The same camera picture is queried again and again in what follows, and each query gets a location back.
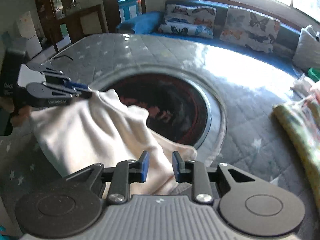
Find tie-dye folded garment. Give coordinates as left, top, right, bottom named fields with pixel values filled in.
left=272, top=94, right=320, bottom=196

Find butterfly cushion right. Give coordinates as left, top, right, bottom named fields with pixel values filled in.
left=220, top=7, right=280, bottom=54

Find grey quilted star tablecloth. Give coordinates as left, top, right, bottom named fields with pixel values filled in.
left=0, top=32, right=320, bottom=240

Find person left hand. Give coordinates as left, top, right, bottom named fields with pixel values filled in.
left=0, top=97, right=32, bottom=128

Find cream white shirt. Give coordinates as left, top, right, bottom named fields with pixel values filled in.
left=30, top=89, right=197, bottom=195

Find teal blue cabinet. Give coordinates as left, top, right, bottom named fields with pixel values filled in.
left=118, top=0, right=141, bottom=22

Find dark wooden cabinet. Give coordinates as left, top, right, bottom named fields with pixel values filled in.
left=34, top=0, right=120, bottom=51

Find clear glasses black temples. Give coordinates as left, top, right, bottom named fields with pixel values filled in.
left=41, top=55, right=74, bottom=66

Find blue sofa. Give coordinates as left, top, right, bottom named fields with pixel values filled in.
left=116, top=0, right=308, bottom=77

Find round dark table inset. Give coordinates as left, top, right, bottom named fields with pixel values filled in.
left=103, top=73, right=212, bottom=148

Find pink white plastic bag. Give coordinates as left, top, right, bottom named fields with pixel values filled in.
left=290, top=74, right=319, bottom=101

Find butterfly cushion left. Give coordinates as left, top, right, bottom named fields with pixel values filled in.
left=158, top=4, right=216, bottom=39

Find white grey pillow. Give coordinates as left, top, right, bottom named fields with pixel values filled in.
left=292, top=24, right=320, bottom=71

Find white refrigerator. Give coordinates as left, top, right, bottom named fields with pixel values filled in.
left=16, top=11, right=42, bottom=59

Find green object on sofa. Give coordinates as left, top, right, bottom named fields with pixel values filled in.
left=308, top=68, right=320, bottom=82

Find butterfly cushion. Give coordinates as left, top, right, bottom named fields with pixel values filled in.
left=220, top=7, right=280, bottom=54
left=158, top=4, right=216, bottom=39

